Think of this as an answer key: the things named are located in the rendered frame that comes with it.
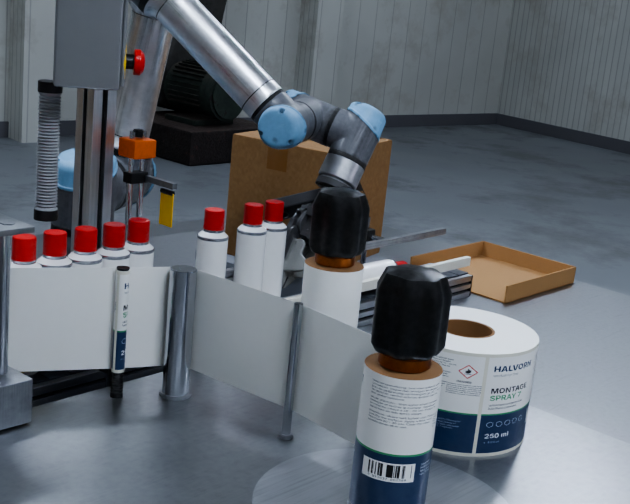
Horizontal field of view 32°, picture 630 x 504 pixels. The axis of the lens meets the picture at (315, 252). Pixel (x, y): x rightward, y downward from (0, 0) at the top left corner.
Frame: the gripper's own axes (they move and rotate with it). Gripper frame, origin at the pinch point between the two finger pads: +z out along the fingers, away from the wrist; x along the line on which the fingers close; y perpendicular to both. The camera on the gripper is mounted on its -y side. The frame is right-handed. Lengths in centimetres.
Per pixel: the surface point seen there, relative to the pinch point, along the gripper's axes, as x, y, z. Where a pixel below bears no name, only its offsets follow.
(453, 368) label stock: -26, 55, 7
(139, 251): -35.9, 2.2, 8.4
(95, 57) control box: -57, -1, -13
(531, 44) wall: 767, -473, -438
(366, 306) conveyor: 19.0, 6.0, -3.5
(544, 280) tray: 67, 14, -30
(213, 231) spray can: -22.4, 1.3, -0.5
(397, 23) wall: 621, -529, -367
